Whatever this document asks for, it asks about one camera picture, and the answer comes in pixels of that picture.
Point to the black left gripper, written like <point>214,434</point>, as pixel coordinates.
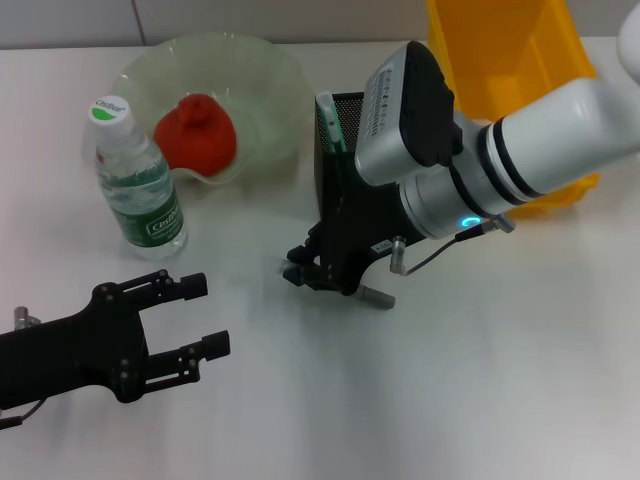
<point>75,355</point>

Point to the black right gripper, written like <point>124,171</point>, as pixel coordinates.
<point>360,225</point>

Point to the silver glitter pen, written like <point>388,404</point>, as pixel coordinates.
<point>375,297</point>

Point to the clear green-label water bottle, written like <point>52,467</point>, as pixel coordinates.
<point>145,200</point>

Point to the green utility knife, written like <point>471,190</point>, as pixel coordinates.
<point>331,122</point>

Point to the red-orange toy orange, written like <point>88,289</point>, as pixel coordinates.
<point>195,140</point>

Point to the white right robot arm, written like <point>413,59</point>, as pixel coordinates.
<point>550,145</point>

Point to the black mesh pen holder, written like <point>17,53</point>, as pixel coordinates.
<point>332,180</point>

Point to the translucent wavy fruit plate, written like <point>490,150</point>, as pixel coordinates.
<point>270,100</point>

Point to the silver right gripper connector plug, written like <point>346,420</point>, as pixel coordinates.
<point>398,255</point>

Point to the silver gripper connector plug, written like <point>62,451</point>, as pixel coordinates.
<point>22,317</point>
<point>398,255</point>

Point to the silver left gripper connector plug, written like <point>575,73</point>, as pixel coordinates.
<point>22,317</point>

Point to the silver right wrist connector plug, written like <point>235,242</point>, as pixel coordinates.
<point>502,223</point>

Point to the yellow plastic bin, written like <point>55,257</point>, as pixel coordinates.
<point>500,50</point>

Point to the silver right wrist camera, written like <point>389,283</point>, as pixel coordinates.
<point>385,150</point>

